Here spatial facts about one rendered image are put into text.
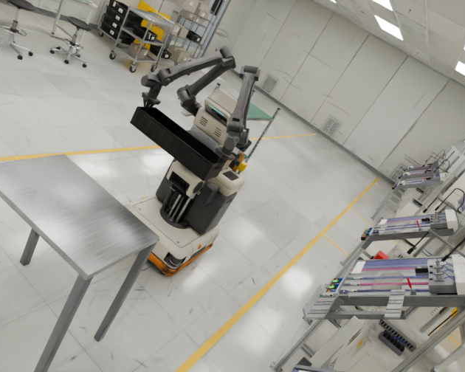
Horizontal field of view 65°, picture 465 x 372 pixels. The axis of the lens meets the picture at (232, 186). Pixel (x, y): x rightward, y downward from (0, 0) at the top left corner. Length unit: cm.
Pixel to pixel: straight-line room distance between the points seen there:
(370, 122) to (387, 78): 124
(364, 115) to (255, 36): 424
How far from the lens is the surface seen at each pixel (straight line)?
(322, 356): 238
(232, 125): 193
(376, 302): 243
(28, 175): 188
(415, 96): 1103
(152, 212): 288
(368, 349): 258
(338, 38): 1154
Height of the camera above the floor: 186
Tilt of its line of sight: 23 degrees down
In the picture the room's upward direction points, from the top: 32 degrees clockwise
